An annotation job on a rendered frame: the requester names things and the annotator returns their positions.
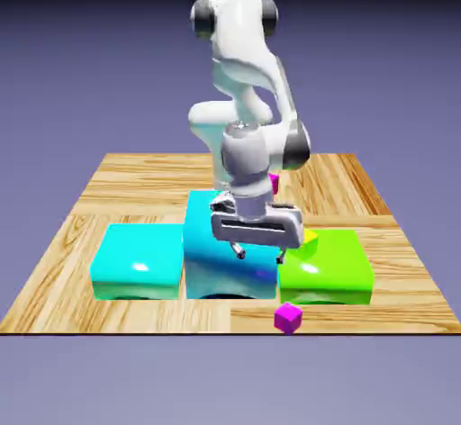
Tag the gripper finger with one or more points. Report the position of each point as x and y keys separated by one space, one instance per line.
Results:
x=239 y=251
x=281 y=255

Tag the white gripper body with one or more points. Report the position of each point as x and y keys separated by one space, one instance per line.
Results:
x=257 y=232

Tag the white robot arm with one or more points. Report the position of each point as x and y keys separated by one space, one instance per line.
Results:
x=245 y=72

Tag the small yellow cube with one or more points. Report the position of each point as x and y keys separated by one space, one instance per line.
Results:
x=310 y=238

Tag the small magenta cube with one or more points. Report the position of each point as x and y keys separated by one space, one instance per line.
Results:
x=287 y=318
x=274 y=182

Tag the tall large cyan box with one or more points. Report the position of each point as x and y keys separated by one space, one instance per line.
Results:
x=201 y=237

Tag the large green box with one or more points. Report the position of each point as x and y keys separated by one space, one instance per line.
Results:
x=331 y=266

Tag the low large cyan box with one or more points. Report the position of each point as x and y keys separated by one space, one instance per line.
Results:
x=138 y=259

